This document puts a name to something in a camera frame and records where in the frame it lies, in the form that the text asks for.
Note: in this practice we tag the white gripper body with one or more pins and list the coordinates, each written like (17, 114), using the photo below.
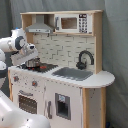
(28, 52)

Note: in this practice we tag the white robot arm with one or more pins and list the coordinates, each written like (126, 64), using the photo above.
(10, 115)

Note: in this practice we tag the wooden toy kitchen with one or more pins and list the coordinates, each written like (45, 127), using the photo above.
(62, 49)

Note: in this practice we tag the silver metal pot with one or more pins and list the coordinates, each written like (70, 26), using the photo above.
(33, 62)

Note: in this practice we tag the black toy stovetop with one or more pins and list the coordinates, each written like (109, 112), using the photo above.
(43, 67)

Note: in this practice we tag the grey range hood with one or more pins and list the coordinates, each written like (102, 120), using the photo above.
(39, 26)

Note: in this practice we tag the left red stove knob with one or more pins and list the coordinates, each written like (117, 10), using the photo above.
(16, 78)

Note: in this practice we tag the red stove knob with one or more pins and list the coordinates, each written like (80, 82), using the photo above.
(16, 78)
(34, 83)

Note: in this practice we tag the right red stove knob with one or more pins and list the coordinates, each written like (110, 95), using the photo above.
(34, 83)

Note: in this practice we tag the white oven door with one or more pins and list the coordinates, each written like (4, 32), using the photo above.
(28, 100)

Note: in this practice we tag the grey toy sink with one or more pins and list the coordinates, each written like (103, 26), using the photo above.
(73, 74)

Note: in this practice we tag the black toy faucet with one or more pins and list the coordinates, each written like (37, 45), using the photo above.
(82, 63)

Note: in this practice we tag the white toy microwave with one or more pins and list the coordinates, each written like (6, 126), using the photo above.
(73, 23)

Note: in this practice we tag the white cabinet door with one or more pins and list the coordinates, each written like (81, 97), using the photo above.
(63, 105)

